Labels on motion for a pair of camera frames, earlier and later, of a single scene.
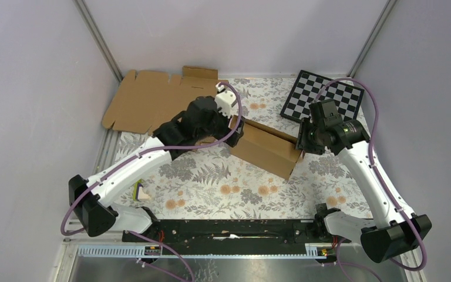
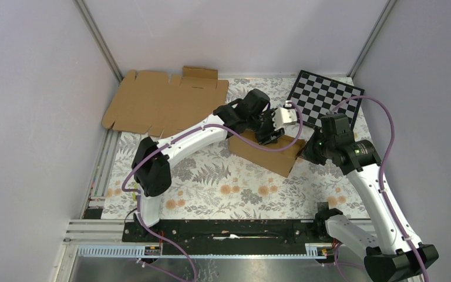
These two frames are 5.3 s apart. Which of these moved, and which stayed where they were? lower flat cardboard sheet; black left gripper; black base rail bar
Moved: black left gripper
Stayed: lower flat cardboard sheet; black base rail bar
